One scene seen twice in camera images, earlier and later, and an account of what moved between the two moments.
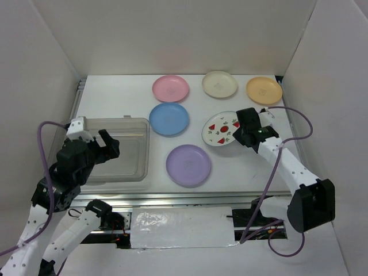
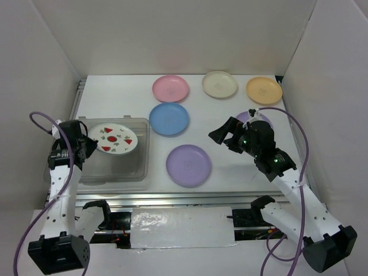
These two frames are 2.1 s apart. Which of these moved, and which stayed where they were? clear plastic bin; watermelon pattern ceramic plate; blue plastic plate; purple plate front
Moved: watermelon pattern ceramic plate
Stayed: blue plastic plate; clear plastic bin; purple plate front
